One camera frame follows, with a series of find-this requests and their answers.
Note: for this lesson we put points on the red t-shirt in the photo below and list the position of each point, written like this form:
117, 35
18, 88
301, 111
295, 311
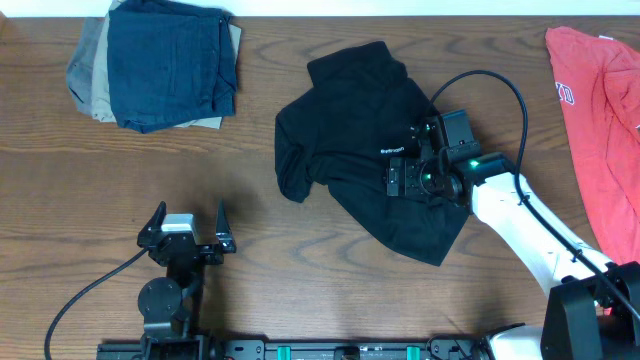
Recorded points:
597, 81

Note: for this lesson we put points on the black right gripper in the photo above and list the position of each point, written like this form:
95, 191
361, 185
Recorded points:
410, 183

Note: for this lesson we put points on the grey folded trousers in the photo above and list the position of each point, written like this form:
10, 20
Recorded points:
79, 71

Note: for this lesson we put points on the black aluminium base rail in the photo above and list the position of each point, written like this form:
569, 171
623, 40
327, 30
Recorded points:
310, 351

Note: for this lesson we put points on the black t-shirt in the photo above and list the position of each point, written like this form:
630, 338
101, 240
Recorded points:
362, 111

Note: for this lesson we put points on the navy folded trousers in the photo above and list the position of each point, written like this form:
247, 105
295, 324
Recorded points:
169, 63

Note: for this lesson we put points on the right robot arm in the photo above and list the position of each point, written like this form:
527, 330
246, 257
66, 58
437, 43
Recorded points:
593, 303

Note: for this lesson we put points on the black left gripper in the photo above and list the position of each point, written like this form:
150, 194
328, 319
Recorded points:
225, 246

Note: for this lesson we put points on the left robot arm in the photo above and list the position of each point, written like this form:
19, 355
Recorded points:
170, 304

